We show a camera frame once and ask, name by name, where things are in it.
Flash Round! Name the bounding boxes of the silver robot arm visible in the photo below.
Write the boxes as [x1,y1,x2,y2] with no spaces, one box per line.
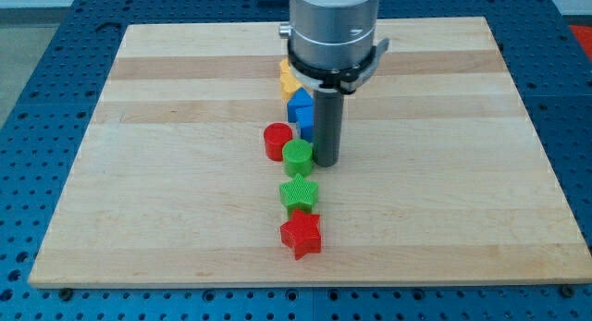
[288,0,379,70]

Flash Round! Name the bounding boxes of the green cylinder block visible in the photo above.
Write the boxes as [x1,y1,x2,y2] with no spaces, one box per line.
[282,139,313,177]

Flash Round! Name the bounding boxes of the red cylinder block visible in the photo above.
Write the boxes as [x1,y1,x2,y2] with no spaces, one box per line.
[264,122,293,162]

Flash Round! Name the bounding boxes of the green star block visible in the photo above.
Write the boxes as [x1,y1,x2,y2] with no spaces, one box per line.
[278,174,319,218]

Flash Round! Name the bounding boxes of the blue cube block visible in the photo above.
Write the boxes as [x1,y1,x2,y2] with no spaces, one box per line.
[295,106,314,142]

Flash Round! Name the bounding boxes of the blue pentagon block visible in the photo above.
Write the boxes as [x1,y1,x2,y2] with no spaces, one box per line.
[287,88,313,123]

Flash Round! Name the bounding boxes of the grey cylindrical pointer tool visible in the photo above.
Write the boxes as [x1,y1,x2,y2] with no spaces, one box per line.
[313,90,344,167]

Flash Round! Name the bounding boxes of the yellow block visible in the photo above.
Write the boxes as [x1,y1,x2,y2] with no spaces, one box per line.
[278,58,302,102]

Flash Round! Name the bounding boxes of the red star block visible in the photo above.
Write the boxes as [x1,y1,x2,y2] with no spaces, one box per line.
[279,209,322,260]

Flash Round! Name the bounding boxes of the wooden board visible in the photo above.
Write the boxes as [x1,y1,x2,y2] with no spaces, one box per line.
[29,17,591,289]

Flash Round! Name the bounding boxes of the black tool flange with bracket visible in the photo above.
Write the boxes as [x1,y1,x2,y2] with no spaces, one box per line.
[287,38,389,95]

